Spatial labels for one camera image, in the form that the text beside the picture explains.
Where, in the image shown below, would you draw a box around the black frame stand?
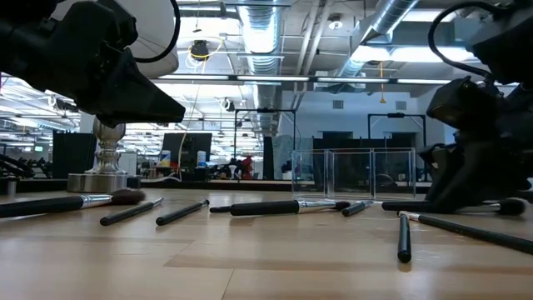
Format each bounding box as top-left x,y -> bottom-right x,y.
366,112 -> 427,151

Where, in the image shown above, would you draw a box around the black brush silver ferrule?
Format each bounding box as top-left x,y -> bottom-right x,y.
156,198 -> 211,227

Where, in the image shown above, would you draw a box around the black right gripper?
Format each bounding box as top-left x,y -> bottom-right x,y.
418,77 -> 517,209

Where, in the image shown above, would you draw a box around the black computer monitor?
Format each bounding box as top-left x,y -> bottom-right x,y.
161,132 -> 213,170

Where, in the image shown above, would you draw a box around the short black makeup brush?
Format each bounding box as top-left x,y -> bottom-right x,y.
341,199 -> 374,218

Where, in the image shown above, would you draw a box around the silver ventilation duct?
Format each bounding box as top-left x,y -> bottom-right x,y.
237,0 -> 286,134
335,0 -> 420,78

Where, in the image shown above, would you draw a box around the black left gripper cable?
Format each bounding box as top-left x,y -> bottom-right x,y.
133,0 -> 182,64

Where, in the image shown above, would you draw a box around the red object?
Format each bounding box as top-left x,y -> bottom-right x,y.
240,155 -> 255,181

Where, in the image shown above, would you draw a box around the white shade silver table lamp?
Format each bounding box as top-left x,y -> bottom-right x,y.
66,0 -> 181,194

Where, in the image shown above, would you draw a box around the yellow cord reel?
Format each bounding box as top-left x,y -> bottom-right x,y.
186,37 -> 226,70

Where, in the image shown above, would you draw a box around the black partition panel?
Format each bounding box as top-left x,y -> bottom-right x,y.
51,131 -> 98,180

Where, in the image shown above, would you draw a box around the thick-handled black makeup brush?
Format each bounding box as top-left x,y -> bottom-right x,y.
209,199 -> 352,217

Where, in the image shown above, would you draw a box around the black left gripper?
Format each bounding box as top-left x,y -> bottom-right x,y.
0,0 -> 187,128

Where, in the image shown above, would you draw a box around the long thin black makeup brush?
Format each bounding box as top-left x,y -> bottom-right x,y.
398,210 -> 533,256

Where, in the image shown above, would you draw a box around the black brush dark fluffy bristles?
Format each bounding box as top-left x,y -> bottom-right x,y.
381,197 -> 527,217

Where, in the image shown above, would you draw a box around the large brush brown bristles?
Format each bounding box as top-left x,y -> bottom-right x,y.
0,187 -> 147,219

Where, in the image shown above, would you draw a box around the yellow hanging pendant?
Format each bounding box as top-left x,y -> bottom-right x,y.
377,61 -> 387,105

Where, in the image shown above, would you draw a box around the clear acrylic organizer container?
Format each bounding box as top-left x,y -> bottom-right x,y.
291,147 -> 417,200

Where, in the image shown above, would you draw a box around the linear ceiling light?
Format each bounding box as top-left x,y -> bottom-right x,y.
150,73 -> 453,86

